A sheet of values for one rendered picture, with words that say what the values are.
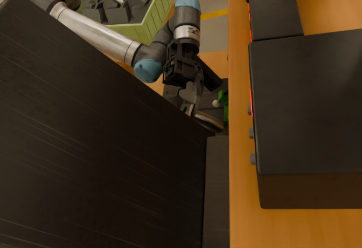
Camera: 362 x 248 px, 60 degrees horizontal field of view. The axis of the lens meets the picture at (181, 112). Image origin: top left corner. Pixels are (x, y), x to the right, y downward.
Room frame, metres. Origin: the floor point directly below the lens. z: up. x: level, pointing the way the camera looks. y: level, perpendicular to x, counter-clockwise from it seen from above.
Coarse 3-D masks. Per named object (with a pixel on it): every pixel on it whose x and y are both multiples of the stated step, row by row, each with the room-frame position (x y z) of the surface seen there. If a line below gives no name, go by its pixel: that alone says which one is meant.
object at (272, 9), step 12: (252, 0) 0.36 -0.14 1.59; (264, 0) 0.35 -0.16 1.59; (276, 0) 0.34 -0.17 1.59; (288, 0) 0.33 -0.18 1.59; (252, 12) 0.33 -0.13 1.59; (264, 12) 0.32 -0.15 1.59; (276, 12) 0.32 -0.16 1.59; (288, 12) 0.31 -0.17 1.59; (252, 24) 0.31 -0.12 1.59; (264, 24) 0.30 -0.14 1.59; (276, 24) 0.29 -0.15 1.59; (288, 24) 0.29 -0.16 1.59; (300, 24) 0.28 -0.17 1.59; (252, 36) 0.29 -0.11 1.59; (264, 36) 0.28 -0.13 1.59; (276, 36) 0.27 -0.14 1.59; (288, 36) 0.27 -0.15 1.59
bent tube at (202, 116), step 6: (180, 108) 0.53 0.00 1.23; (186, 108) 0.52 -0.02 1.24; (192, 108) 0.50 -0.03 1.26; (198, 114) 0.50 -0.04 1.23; (204, 114) 0.50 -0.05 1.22; (198, 120) 0.49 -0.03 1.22; (204, 120) 0.49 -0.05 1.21; (210, 120) 0.49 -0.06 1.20; (216, 120) 0.49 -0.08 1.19; (204, 126) 0.56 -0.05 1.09; (210, 126) 0.48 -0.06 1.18; (216, 126) 0.48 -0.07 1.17; (222, 126) 0.49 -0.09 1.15; (216, 132) 0.51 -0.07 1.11
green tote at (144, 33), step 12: (156, 0) 1.58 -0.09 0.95; (168, 0) 1.71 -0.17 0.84; (156, 12) 1.55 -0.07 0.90; (168, 12) 1.67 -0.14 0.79; (120, 24) 1.46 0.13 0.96; (132, 24) 1.42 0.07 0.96; (144, 24) 1.40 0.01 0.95; (156, 24) 1.51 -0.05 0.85; (132, 36) 1.43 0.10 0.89; (144, 36) 1.39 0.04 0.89
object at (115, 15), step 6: (102, 0) 1.78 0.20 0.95; (108, 0) 1.77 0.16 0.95; (108, 6) 1.76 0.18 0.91; (114, 6) 1.74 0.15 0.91; (120, 6) 1.71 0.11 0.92; (126, 6) 1.67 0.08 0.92; (108, 12) 1.70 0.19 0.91; (114, 12) 1.68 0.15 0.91; (120, 12) 1.66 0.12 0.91; (126, 12) 1.64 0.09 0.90; (108, 18) 1.69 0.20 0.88; (114, 18) 1.67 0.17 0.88; (120, 18) 1.65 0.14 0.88; (126, 18) 1.64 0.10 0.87
